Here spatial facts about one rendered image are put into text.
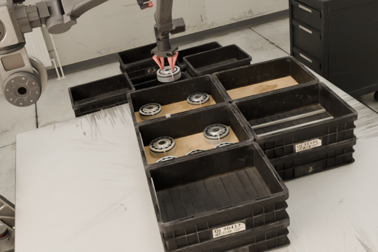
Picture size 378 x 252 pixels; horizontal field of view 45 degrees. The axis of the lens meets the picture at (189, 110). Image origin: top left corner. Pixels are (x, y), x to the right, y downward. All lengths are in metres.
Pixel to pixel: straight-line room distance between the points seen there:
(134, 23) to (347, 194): 3.51
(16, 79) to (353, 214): 1.31
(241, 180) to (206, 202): 0.16
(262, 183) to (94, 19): 3.46
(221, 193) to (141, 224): 0.33
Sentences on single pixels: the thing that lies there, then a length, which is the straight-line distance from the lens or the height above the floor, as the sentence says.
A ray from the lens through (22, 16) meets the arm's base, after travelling 1.52.
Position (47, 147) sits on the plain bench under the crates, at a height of 0.70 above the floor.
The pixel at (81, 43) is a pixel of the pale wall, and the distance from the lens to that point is 4.82.
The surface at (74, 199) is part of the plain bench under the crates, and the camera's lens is 1.91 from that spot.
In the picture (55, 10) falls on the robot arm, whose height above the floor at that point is 1.46.
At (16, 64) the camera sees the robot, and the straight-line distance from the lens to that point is 1.87.
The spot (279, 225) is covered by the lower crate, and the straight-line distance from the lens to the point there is 1.47.
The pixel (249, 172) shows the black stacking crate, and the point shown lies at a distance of 1.64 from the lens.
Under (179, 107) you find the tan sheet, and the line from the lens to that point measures 2.09.
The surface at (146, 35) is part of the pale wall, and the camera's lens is 4.92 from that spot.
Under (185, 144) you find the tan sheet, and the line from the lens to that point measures 1.83.
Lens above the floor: 1.85
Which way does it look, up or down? 30 degrees down
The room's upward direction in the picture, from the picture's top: 9 degrees counter-clockwise
